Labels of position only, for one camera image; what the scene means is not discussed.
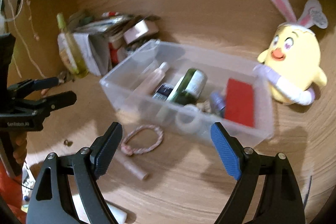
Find pink white braided rope ring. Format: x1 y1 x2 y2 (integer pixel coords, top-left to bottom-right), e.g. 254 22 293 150
119 123 164 157

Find pink tube white cap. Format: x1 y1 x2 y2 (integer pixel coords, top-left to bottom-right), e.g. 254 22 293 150
133 62 170 96

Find red gift bag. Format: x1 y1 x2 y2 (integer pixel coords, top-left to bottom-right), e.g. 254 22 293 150
224 79 255 127

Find blue Max staple box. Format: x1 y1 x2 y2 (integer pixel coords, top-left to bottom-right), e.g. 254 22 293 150
152 83 174 101

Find white tape roll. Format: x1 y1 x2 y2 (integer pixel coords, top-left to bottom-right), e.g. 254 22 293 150
175 104 203 135

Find dark green bottle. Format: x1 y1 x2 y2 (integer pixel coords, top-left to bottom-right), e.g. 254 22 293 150
172 68 207 106

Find pale green cosmetic tube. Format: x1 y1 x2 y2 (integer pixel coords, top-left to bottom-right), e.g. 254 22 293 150
156 77 183 122

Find person left hand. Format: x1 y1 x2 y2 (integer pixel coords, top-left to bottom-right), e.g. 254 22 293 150
11 132 27 164

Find yellow green liquid bottle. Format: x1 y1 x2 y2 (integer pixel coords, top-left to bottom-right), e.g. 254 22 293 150
56 13 88 79

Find white folded paper boxes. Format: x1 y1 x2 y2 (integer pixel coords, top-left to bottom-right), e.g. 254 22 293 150
58 33 111 78

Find red small box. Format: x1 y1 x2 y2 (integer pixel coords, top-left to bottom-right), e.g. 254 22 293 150
108 43 127 67

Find pink white box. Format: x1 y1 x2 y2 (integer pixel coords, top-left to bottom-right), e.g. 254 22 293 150
123 19 159 44

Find clear plastic storage bin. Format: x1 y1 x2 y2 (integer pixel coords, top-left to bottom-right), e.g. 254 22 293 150
100 40 274 147

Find yellow chick plush toy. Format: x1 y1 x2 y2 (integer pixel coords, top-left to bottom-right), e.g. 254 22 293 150
254 0 328 106

